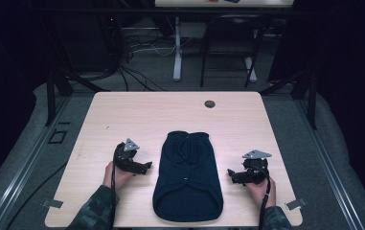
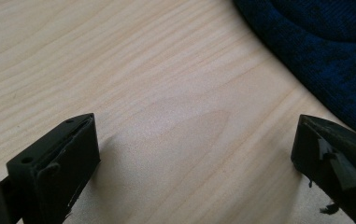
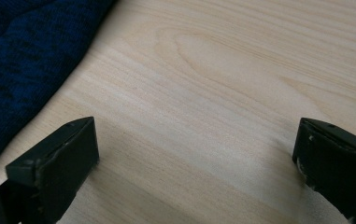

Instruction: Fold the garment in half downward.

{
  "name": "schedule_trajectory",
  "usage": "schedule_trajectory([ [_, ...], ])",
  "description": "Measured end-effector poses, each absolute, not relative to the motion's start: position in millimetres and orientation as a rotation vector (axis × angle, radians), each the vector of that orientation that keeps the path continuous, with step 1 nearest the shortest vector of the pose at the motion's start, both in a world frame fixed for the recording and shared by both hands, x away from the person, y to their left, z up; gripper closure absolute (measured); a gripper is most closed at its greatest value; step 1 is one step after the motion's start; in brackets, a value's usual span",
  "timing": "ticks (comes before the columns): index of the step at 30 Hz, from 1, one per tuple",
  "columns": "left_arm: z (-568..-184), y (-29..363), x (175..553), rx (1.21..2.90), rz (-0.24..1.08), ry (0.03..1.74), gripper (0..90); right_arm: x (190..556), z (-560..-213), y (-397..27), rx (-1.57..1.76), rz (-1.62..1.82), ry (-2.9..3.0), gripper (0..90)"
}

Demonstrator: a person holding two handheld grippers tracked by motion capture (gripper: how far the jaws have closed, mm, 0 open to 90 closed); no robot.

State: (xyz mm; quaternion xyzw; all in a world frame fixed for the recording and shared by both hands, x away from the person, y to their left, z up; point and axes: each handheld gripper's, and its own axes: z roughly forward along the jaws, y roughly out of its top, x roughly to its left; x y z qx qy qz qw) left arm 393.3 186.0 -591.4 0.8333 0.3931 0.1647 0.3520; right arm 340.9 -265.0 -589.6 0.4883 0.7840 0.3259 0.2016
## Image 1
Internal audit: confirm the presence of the person's right hand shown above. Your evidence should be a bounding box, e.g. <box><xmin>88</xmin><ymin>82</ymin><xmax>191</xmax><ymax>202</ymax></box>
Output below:
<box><xmin>245</xmin><ymin>177</ymin><xmax>277</xmax><ymax>209</ymax></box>

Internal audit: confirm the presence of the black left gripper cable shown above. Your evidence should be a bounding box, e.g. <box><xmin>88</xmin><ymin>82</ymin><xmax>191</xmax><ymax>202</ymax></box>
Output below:
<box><xmin>108</xmin><ymin>143</ymin><xmax>123</xmax><ymax>230</ymax></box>

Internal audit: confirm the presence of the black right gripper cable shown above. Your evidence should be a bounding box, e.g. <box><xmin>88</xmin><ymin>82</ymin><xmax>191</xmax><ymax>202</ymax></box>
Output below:
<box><xmin>258</xmin><ymin>165</ymin><xmax>272</xmax><ymax>230</ymax></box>

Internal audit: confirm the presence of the bundle of floor cables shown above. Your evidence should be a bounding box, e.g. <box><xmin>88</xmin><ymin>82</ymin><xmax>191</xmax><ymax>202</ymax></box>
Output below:
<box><xmin>100</xmin><ymin>15</ymin><xmax>178</xmax><ymax>93</ymax></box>

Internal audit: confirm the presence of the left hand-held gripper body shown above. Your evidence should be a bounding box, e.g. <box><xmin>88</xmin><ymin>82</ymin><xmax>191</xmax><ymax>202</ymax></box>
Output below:
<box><xmin>113</xmin><ymin>137</ymin><xmax>144</xmax><ymax>175</ymax></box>

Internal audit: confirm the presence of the aluminium floor rail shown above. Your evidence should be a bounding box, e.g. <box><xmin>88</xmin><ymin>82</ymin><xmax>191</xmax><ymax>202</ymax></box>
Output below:
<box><xmin>294</xmin><ymin>99</ymin><xmax>365</xmax><ymax>230</ymax></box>
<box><xmin>0</xmin><ymin>95</ymin><xmax>73</xmax><ymax>230</ymax></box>

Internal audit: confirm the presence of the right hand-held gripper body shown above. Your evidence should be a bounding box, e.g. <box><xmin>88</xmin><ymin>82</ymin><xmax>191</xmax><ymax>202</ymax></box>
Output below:
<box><xmin>236</xmin><ymin>149</ymin><xmax>273</xmax><ymax>186</ymax></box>

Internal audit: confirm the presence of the black chair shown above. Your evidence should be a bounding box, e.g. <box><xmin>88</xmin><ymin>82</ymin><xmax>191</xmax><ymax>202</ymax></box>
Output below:
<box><xmin>199</xmin><ymin>14</ymin><xmax>268</xmax><ymax>89</ymax></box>

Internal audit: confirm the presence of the black floor cable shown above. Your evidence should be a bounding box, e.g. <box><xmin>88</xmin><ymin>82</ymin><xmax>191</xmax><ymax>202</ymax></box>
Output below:
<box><xmin>6</xmin><ymin>162</ymin><xmax>68</xmax><ymax>230</ymax></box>

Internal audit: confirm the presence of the white desk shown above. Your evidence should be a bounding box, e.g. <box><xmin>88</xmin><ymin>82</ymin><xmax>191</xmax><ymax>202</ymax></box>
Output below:
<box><xmin>153</xmin><ymin>0</ymin><xmax>295</xmax><ymax>82</ymax></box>

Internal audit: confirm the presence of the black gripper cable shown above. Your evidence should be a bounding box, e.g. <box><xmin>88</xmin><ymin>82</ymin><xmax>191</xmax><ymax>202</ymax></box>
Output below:
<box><xmin>108</xmin><ymin>143</ymin><xmax>123</xmax><ymax>230</ymax></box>
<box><xmin>258</xmin><ymin>165</ymin><xmax>272</xmax><ymax>230</ymax></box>

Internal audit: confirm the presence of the dark navy knit garment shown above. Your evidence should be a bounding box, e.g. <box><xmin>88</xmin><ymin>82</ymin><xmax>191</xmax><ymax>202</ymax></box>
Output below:
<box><xmin>152</xmin><ymin>129</ymin><xmax>224</xmax><ymax>223</ymax></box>

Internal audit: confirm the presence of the person's left hand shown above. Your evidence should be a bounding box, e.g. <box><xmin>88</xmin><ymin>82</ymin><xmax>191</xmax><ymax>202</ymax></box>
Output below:
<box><xmin>103</xmin><ymin>161</ymin><xmax>137</xmax><ymax>192</ymax></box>

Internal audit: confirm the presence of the black metal stand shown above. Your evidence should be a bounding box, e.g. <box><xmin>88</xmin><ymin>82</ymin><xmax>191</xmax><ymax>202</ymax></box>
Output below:
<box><xmin>260</xmin><ymin>68</ymin><xmax>318</xmax><ymax>130</ymax></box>
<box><xmin>44</xmin><ymin>68</ymin><xmax>111</xmax><ymax>127</ymax></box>

